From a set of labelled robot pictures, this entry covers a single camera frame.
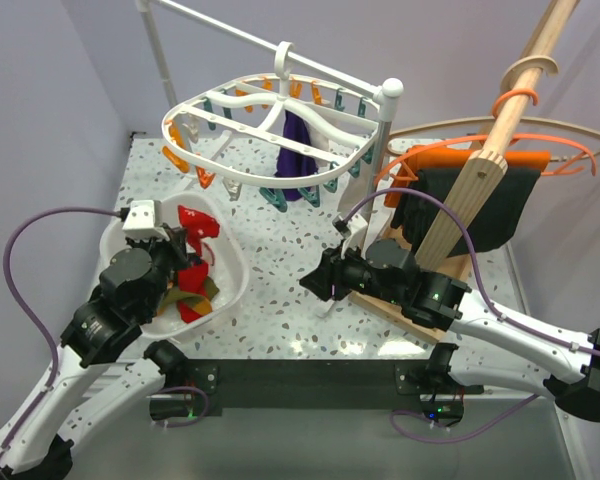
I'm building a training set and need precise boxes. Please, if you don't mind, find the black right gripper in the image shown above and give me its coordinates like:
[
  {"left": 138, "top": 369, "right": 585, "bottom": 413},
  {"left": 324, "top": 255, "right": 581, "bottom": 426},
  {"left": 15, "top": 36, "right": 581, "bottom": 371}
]
[{"left": 299, "top": 237, "right": 404, "bottom": 305}]

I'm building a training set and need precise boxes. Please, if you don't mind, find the red Christmas sock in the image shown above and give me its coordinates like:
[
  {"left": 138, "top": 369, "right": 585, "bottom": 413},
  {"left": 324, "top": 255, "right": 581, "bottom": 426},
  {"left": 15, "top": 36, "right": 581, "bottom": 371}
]
[
  {"left": 177, "top": 205, "right": 220, "bottom": 266},
  {"left": 174, "top": 263, "right": 219, "bottom": 324}
]

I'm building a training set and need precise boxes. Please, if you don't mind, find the green striped sock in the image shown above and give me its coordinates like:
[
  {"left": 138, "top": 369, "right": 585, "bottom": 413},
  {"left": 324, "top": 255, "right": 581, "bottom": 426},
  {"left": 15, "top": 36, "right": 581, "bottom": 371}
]
[{"left": 157, "top": 277, "right": 220, "bottom": 324}]

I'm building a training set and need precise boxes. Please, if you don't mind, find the white round clip hanger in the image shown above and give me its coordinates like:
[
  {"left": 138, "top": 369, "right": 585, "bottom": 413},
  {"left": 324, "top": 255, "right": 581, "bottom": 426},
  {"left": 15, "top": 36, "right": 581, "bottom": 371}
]
[{"left": 161, "top": 41, "right": 395, "bottom": 189}]

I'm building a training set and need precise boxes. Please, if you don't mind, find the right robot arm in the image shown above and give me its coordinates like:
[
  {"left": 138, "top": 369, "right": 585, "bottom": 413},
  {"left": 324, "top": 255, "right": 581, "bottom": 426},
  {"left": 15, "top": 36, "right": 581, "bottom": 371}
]
[{"left": 299, "top": 239, "right": 600, "bottom": 423}]

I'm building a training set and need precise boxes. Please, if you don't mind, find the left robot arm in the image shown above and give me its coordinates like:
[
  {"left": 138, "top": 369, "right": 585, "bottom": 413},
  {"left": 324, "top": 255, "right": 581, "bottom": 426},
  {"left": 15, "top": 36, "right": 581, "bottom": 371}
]
[{"left": 0, "top": 226, "right": 191, "bottom": 479}]

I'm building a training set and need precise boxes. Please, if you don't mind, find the orange plastic hanger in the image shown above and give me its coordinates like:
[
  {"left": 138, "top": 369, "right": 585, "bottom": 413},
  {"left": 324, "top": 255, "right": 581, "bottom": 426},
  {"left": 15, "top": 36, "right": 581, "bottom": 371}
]
[{"left": 373, "top": 88, "right": 599, "bottom": 190}]

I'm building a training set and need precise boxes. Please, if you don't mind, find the white plastic basin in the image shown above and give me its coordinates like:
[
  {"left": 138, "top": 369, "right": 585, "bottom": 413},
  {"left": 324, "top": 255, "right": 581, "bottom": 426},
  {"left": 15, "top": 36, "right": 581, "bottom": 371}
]
[{"left": 99, "top": 192, "right": 251, "bottom": 346}]

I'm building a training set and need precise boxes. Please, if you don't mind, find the wooden rack base tray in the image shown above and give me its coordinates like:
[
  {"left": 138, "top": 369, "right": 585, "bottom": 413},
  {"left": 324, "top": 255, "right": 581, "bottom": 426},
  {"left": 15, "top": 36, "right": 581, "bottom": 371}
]
[{"left": 349, "top": 255, "right": 472, "bottom": 344}]

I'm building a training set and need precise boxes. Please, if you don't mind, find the white sock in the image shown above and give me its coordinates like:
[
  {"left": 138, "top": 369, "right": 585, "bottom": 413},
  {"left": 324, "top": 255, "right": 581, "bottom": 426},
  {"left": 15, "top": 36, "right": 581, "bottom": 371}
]
[{"left": 308, "top": 126, "right": 372, "bottom": 214}]

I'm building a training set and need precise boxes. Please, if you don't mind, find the teal clothes peg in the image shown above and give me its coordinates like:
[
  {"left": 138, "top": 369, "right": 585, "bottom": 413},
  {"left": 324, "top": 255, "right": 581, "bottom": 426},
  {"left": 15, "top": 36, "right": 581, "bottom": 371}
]
[{"left": 259, "top": 187, "right": 288, "bottom": 213}]

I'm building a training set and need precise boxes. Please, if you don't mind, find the purple sock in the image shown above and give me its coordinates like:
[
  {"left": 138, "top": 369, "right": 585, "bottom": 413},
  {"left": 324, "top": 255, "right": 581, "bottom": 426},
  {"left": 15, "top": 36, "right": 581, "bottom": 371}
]
[{"left": 275, "top": 111, "right": 318, "bottom": 178}]

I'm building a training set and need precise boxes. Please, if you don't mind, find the orange garment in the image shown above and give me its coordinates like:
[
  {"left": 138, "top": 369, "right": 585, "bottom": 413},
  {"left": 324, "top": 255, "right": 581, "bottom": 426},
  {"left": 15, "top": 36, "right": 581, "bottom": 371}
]
[{"left": 383, "top": 143, "right": 552, "bottom": 209}]

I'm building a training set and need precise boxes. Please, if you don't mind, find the dark grey garment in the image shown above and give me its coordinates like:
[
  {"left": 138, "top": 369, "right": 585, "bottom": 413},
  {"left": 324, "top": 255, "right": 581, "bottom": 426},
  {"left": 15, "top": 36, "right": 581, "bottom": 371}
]
[{"left": 391, "top": 167, "right": 540, "bottom": 253}]

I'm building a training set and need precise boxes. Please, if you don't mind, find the white drying stand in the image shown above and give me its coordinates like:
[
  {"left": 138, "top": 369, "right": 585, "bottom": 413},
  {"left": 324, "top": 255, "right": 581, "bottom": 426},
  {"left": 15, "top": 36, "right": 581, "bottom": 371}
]
[{"left": 136, "top": 1, "right": 404, "bottom": 212}]

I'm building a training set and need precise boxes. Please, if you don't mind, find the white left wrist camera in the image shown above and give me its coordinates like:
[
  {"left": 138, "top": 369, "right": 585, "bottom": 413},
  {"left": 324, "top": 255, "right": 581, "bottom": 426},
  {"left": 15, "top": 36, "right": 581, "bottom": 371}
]
[{"left": 121, "top": 200, "right": 162, "bottom": 240}]

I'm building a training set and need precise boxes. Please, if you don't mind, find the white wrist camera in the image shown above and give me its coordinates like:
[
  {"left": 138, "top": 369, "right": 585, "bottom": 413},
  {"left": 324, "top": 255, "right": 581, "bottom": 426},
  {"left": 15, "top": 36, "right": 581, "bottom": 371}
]
[
  {"left": 121, "top": 200, "right": 162, "bottom": 240},
  {"left": 333, "top": 213, "right": 368, "bottom": 259}
]

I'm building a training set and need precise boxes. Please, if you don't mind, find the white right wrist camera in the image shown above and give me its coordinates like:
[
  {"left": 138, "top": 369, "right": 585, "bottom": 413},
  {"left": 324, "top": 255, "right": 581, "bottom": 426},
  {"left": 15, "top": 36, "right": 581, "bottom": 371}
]
[{"left": 333, "top": 213, "right": 368, "bottom": 259}]

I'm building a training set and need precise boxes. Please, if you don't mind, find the wooden rack post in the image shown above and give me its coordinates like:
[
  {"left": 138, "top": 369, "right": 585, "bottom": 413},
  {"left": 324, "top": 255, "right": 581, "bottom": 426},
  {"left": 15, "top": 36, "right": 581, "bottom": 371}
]
[{"left": 389, "top": 0, "right": 581, "bottom": 321}]

